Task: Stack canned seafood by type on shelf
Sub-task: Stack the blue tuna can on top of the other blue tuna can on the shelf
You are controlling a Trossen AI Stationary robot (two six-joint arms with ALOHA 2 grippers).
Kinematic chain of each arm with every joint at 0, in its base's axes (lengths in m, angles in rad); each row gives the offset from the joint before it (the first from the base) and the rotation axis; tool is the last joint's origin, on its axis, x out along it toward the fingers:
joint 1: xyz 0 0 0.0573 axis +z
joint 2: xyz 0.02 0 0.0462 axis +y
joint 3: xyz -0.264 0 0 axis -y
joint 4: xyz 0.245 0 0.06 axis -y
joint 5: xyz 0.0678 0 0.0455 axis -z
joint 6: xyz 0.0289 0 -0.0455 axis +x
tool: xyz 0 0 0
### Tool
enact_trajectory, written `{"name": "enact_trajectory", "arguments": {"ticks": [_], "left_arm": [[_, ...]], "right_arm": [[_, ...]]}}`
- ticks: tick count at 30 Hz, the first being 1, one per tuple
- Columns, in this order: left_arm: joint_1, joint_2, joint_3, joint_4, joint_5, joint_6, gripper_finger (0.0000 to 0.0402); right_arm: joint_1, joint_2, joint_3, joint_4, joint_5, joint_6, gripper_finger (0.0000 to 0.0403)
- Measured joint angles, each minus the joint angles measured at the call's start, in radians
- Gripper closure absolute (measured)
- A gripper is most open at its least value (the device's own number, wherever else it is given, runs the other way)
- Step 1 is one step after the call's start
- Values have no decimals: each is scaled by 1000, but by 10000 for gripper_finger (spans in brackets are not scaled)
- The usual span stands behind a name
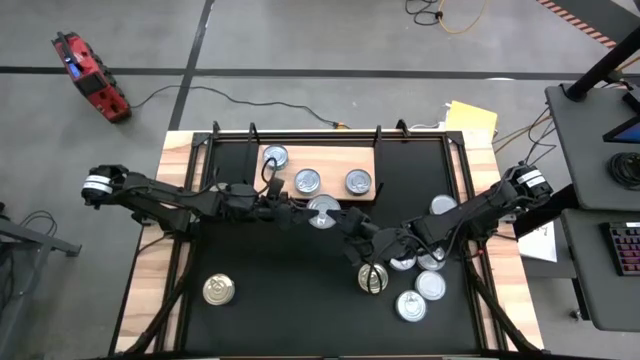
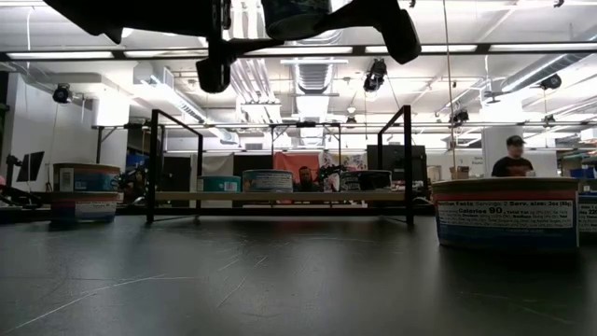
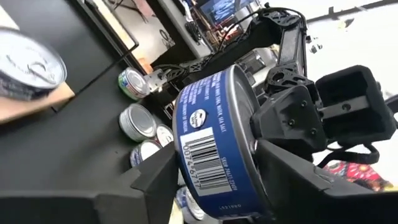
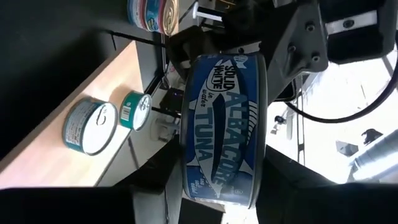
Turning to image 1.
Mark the silver can white green label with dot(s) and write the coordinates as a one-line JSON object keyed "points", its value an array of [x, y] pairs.
{"points": [[430, 285]]}

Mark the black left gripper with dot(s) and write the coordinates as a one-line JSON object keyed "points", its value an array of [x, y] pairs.
{"points": [[272, 207]]}

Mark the yellow paper pad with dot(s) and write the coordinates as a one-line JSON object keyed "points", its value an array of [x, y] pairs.
{"points": [[472, 117]]}

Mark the red black power unit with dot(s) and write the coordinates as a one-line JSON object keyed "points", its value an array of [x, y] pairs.
{"points": [[95, 82]]}

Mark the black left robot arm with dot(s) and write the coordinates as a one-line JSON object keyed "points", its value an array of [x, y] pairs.
{"points": [[165, 197]]}

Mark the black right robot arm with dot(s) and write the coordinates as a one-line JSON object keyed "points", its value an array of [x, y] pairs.
{"points": [[465, 215]]}

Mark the silver can green red label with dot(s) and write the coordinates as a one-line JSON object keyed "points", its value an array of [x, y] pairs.
{"points": [[443, 204]]}

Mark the black keyboard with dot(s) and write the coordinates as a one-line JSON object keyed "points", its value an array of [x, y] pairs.
{"points": [[625, 247]]}

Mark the silver can green blue label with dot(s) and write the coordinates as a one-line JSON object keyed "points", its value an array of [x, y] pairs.
{"points": [[402, 262]]}

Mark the white paper sheet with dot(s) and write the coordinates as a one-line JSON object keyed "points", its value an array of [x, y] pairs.
{"points": [[542, 245]]}

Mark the grey metal stand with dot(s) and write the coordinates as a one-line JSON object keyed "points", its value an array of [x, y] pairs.
{"points": [[40, 240]]}

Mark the black pole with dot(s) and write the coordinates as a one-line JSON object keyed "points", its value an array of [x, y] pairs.
{"points": [[600, 67]]}

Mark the silver can blue barcode label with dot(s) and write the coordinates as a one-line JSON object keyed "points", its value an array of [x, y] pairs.
{"points": [[325, 205]]}

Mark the silver can dark blue label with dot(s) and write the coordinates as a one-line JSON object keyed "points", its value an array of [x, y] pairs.
{"points": [[358, 181]]}

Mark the black frame wooden shelf rack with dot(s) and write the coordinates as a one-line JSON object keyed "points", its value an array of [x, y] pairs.
{"points": [[253, 135]]}

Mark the black table mat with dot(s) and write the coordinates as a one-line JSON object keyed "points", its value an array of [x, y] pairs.
{"points": [[310, 310]]}

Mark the teal label seafood can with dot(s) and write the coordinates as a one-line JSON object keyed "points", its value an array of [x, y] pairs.
{"points": [[275, 156], [307, 180]]}

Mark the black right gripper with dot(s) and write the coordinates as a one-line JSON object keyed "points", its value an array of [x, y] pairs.
{"points": [[382, 245]]}

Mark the grey desk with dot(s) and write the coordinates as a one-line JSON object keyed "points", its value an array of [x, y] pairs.
{"points": [[585, 280], [580, 150]]}

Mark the tablet screen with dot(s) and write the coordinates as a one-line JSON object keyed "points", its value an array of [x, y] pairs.
{"points": [[627, 132]]}

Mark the desk caster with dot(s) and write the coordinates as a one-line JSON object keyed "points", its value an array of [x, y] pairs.
{"points": [[577, 315]]}

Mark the silver can blue white label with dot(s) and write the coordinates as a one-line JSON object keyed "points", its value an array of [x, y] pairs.
{"points": [[411, 305]]}

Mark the light wooden shelf board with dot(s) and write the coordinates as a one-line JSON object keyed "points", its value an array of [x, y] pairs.
{"points": [[330, 160]]}

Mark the hazard striped floor mat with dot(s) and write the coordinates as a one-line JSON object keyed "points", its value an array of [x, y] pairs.
{"points": [[600, 15]]}

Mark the black table clamp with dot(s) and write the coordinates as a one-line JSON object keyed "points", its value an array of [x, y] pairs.
{"points": [[215, 131], [401, 128]]}

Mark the black stand base bar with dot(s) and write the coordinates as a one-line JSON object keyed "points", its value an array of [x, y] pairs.
{"points": [[542, 212]]}

